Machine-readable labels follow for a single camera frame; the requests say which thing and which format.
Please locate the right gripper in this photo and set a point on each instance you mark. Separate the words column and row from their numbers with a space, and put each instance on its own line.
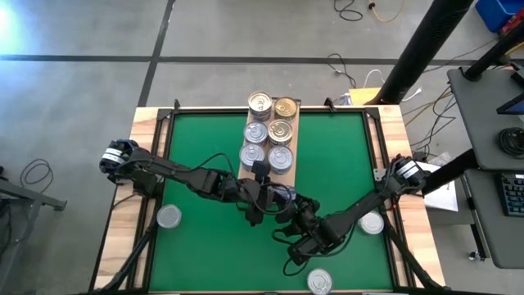
column 309, row 221

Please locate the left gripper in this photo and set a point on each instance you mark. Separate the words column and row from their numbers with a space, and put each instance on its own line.
column 247, row 192

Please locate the wooden shelf black frame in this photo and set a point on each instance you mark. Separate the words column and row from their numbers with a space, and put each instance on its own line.
column 286, row 179

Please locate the green-white-label can silver lid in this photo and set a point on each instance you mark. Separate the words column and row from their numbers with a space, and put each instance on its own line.
column 168, row 216

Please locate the gold-lid tin can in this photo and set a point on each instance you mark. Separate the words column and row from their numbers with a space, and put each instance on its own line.
column 285, row 107

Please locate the red-label can silver lid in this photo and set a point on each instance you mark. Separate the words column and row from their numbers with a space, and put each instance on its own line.
column 260, row 101

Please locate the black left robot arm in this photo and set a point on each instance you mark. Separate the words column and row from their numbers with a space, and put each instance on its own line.
column 176, row 170

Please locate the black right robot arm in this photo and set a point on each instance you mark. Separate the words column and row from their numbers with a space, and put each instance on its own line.
column 368, row 205

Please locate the green table mat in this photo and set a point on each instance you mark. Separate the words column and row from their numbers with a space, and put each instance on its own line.
column 204, row 246

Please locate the yellow box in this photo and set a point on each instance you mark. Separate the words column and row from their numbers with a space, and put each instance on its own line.
column 364, row 96

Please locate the white paper sheet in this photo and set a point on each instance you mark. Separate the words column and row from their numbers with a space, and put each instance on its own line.
column 444, row 196

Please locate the black desk leg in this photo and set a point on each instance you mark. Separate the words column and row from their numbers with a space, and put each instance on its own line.
column 448, row 174

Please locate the desk castor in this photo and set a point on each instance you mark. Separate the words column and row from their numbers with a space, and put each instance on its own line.
column 474, row 256

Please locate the grey desk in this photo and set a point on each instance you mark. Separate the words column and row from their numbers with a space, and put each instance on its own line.
column 479, row 123
column 491, row 229

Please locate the black tower fan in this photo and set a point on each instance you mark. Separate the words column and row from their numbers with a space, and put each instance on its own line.
column 425, row 45

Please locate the black keyboard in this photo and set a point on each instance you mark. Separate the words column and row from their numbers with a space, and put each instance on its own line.
column 513, row 196

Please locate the grey metal table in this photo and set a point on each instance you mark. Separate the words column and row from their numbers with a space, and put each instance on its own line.
column 32, row 196

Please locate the black tablet screen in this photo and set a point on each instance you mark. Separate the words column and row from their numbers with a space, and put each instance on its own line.
column 513, row 105

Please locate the blue plastic bin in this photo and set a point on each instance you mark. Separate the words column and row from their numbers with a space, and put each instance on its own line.
column 495, row 12

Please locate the red box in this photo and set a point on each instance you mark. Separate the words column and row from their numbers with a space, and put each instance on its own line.
column 516, row 26

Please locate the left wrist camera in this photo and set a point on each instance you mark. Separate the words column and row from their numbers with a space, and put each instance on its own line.
column 260, row 168

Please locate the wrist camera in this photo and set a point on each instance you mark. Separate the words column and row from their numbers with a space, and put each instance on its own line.
column 305, row 250
column 260, row 168

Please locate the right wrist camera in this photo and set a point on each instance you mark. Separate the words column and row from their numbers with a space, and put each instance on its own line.
column 305, row 250

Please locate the black aluminium rig frame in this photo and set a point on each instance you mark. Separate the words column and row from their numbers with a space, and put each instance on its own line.
column 137, row 252

